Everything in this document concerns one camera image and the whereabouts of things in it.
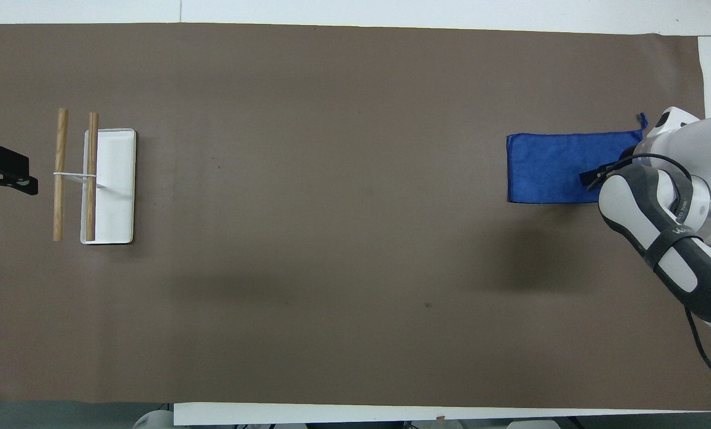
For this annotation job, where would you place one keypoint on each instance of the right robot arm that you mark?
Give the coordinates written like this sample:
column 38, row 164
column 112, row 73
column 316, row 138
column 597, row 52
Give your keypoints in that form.
column 677, row 268

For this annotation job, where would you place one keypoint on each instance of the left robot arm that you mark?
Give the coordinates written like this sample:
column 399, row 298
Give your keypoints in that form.
column 153, row 420

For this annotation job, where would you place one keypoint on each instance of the blue towel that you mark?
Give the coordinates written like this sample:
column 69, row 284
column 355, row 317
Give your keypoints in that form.
column 546, row 167

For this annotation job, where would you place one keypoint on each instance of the white rack with wooden bars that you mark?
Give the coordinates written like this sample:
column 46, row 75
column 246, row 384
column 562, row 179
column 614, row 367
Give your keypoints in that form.
column 114, row 179

